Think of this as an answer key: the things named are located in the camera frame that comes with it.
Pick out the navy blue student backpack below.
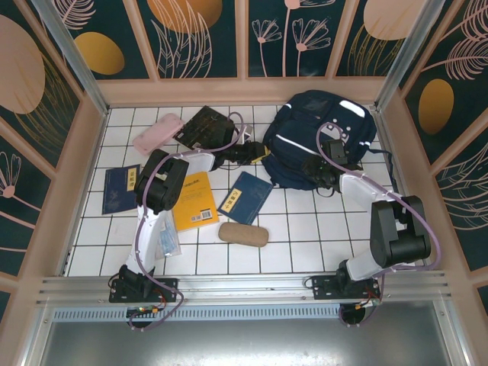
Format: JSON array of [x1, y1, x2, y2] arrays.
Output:
[[262, 89, 403, 191]]

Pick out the navy book with yellow label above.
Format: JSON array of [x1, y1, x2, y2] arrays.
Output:
[[101, 164, 143, 216], [217, 171, 275, 226]]

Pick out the black book with gold text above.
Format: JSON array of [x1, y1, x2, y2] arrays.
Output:
[[173, 105, 236, 152]]

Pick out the brown glasses case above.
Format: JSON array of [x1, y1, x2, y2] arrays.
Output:
[[218, 223, 271, 249]]

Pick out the pink pencil case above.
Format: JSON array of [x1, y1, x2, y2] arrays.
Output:
[[132, 114, 186, 156]]

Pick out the clear plastic packet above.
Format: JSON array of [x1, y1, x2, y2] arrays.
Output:
[[154, 217, 183, 260]]

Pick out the grey metal sheet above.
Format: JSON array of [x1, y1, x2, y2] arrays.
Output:
[[37, 322, 451, 366]]

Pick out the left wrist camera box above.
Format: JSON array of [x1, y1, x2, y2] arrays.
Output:
[[220, 120, 255, 144]]

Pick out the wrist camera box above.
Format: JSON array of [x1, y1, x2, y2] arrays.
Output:
[[220, 120, 255, 144], [322, 139, 350, 165]]

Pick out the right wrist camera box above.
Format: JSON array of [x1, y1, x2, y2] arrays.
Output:
[[322, 139, 350, 165]]

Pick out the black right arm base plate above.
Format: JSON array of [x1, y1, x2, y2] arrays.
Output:
[[304, 273, 382, 306]]

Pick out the aluminium mounting rail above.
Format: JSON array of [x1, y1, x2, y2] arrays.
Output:
[[36, 269, 453, 307]]

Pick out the aluminium corner post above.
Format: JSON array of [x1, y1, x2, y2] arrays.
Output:
[[32, 0, 111, 117], [374, 0, 457, 114]]

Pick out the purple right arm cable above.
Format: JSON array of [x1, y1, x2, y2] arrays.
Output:
[[316, 121, 443, 329]]

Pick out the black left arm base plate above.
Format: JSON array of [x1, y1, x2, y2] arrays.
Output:
[[108, 276, 180, 304]]

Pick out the perforated metal cable tray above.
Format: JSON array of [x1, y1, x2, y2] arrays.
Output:
[[51, 307, 439, 324]]

